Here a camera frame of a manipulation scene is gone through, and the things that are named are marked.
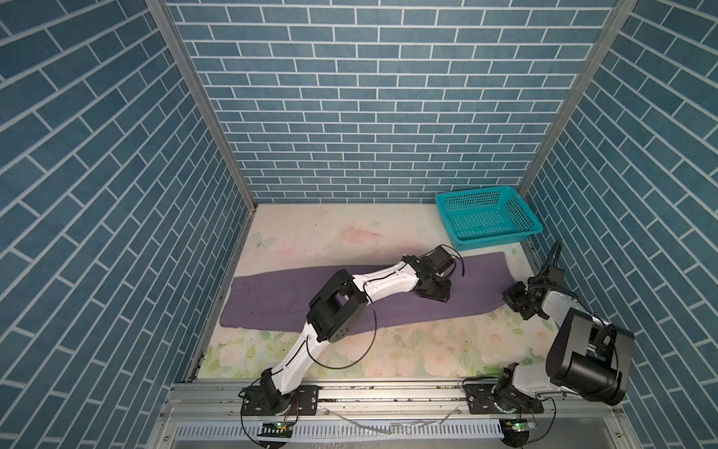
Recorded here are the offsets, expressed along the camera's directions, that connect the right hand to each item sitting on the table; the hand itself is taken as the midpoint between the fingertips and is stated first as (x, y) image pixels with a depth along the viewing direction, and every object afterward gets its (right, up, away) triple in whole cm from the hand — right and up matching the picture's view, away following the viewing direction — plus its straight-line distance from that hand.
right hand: (508, 296), depth 92 cm
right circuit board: (-7, -28, -21) cm, 36 cm away
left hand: (-20, -1, -4) cm, 20 cm away
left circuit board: (-71, -30, -20) cm, 79 cm away
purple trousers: (-76, 0, -1) cm, 76 cm away
